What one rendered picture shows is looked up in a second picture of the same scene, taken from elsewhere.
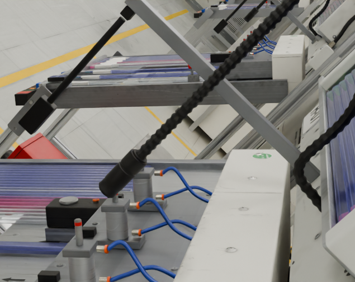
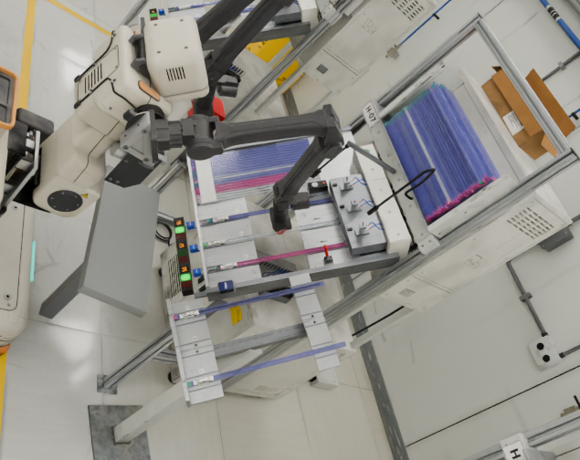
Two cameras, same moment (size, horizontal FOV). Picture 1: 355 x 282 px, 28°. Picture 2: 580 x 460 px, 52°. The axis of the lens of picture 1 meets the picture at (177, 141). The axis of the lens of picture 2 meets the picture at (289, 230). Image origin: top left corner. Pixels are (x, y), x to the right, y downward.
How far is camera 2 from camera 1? 177 cm
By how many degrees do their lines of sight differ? 43
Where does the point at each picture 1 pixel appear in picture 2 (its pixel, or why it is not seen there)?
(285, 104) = (311, 37)
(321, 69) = (330, 19)
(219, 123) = not seen: outside the picture
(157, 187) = not seen: hidden behind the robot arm
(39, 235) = not seen: hidden behind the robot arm
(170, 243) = (366, 205)
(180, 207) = (356, 185)
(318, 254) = (414, 214)
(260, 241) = (394, 206)
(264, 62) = (296, 13)
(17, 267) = (312, 212)
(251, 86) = (292, 28)
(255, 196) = (379, 181)
